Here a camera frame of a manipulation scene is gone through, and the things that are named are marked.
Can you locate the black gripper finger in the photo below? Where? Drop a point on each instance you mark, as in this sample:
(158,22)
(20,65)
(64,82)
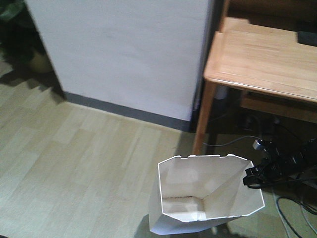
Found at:
(251,181)
(252,172)

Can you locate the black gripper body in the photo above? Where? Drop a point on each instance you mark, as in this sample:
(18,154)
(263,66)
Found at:
(274,166)

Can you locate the white plastic trash bin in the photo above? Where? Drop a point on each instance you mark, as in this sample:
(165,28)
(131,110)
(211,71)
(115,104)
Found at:
(199,192)

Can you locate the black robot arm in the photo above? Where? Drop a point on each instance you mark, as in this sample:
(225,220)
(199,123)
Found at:
(305,156)

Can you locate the light wooden desk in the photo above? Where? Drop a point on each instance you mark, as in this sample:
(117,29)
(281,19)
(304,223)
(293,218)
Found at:
(255,49)

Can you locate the potted green plant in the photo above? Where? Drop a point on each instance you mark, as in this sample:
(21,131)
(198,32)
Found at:
(20,41)

